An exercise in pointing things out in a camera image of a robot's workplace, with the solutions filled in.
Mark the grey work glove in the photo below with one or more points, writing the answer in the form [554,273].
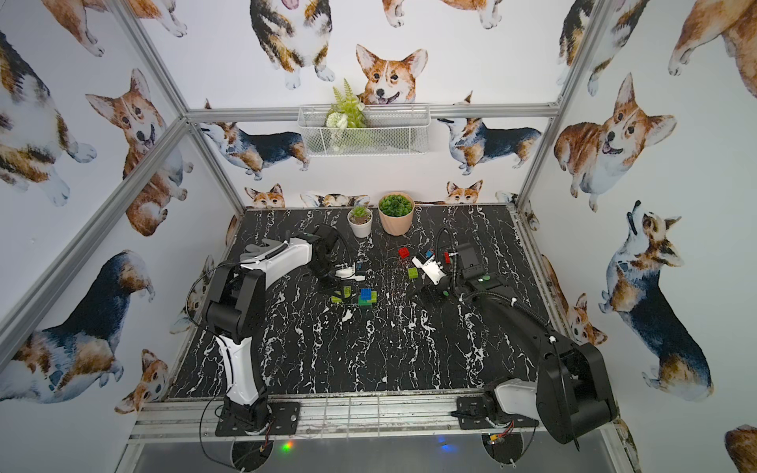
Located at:
[259,250]

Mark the white wire basket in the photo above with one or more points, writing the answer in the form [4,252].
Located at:
[373,131]

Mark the aluminium front rail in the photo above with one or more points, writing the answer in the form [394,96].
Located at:
[323,416]

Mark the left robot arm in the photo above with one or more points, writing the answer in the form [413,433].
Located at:
[235,309]

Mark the dark green lego brick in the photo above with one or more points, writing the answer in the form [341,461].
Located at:
[364,302]

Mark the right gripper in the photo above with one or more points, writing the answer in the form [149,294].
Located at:
[432,279]

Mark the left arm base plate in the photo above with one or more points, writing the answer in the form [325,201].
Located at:
[261,418]

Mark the large beige plant pot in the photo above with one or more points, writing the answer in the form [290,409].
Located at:
[396,213]

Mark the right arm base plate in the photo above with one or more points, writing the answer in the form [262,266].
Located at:
[483,412]

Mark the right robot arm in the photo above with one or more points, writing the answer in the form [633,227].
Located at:
[571,394]

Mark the small white plant pot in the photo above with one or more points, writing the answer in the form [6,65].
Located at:
[360,220]

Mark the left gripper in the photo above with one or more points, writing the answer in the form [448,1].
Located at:
[340,285]

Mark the green fern plant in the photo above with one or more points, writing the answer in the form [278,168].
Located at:
[348,110]

